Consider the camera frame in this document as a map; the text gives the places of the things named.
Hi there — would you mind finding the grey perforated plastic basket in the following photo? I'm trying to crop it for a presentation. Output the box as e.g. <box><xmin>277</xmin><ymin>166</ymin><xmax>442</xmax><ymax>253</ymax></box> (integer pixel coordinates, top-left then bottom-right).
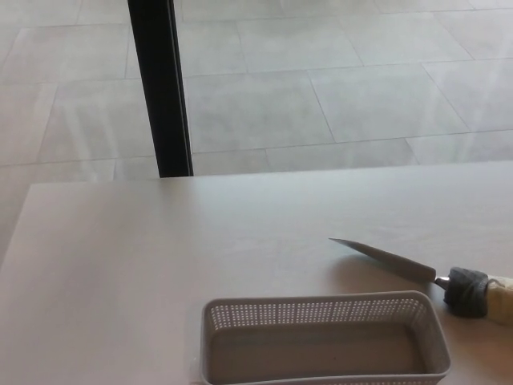
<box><xmin>200</xmin><ymin>290</ymin><xmax>452</xmax><ymax>385</ymax></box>

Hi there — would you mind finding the black vertical post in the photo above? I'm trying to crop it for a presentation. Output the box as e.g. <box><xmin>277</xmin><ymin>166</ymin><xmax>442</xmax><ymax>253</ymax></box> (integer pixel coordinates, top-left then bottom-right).
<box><xmin>127</xmin><ymin>0</ymin><xmax>195</xmax><ymax>179</ymax></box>

